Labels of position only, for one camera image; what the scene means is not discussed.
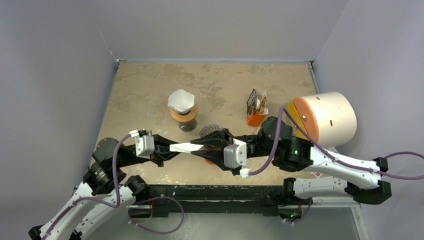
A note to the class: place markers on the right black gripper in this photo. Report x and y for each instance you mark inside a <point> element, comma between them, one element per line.
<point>237,171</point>

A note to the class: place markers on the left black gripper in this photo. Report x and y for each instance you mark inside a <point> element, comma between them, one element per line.
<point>162,150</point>

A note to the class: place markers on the dark ribbed glass cone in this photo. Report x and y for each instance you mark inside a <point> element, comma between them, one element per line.
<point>209,129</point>

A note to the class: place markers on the wooden ring dripper stand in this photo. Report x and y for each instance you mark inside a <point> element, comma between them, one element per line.
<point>187,122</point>

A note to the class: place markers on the white paper coffee filter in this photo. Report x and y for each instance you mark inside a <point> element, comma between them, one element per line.
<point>181,101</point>

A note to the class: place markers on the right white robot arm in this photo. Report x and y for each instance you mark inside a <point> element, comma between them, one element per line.
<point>359,179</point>

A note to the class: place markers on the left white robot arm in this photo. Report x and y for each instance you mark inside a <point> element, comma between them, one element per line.
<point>100,196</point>

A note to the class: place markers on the orange filter paper box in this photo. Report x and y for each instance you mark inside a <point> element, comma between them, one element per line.
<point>257,107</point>

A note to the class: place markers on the white cylinder drum orange lid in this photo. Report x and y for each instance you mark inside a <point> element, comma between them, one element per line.
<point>328,118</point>

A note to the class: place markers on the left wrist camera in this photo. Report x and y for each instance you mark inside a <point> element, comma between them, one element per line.
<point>144,143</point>

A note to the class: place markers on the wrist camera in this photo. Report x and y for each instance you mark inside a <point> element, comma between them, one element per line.
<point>236,159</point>
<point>144,143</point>

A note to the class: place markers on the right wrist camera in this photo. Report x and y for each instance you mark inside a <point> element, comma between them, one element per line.
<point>236,159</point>

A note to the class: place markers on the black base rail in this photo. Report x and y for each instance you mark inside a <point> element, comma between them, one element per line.
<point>217,199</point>

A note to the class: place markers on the aluminium frame rail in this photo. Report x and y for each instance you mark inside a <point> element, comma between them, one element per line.
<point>328,196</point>

